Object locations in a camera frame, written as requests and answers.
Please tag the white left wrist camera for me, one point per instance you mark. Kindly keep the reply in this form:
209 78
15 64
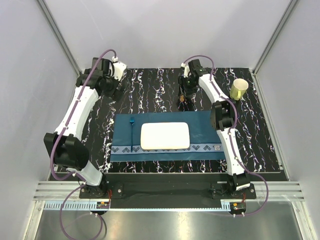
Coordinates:
117 68

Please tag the blue patterned cloth placemat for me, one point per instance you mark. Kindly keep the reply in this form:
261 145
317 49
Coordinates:
205 143

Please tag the left aluminium frame post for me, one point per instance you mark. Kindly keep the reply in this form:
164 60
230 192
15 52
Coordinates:
58 35

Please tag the grey cable duct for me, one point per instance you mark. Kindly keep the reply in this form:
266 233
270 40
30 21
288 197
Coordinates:
101 206

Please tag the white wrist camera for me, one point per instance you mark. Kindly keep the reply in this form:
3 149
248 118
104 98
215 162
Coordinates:
186 70
117 68

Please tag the pink orange knife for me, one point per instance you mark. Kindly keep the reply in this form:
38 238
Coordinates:
182 99

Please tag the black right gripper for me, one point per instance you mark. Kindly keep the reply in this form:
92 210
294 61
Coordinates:
181 82

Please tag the yellow mug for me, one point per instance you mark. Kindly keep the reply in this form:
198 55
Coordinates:
238 89

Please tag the blue small fork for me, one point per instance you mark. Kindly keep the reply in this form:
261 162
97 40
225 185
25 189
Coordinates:
132 122

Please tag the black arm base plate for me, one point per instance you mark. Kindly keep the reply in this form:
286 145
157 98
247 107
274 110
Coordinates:
213 185

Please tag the aluminium front rail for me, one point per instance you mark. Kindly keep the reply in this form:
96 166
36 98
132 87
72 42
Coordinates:
278 191

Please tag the right aluminium frame post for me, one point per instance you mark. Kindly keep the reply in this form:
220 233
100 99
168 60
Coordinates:
276 33

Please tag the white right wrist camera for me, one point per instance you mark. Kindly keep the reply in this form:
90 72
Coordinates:
186 70

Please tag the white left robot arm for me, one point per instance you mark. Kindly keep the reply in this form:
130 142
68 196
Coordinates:
64 145

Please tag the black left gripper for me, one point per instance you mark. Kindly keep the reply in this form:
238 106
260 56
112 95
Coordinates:
115 93

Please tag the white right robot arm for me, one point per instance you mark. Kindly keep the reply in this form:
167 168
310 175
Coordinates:
223 118

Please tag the aluminium frame post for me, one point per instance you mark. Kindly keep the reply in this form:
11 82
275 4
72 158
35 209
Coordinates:
58 35
276 33

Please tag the white rectangular plate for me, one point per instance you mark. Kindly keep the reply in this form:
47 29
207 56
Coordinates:
165 136

